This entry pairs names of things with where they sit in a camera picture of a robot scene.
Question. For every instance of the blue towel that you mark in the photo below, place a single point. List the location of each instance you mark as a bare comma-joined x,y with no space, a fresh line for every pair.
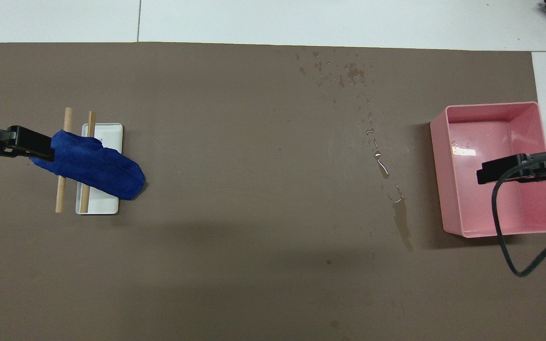
102,170

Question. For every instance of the white towel rack base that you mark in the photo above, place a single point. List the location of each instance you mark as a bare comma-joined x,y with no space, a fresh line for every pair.
112,133

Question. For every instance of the clear water spill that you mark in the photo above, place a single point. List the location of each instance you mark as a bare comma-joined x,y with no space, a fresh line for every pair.
383,169

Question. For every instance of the pink plastic bin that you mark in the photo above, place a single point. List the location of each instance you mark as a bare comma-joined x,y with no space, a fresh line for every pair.
472,208

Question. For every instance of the brown table mat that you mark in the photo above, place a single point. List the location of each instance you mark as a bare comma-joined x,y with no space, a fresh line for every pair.
254,189

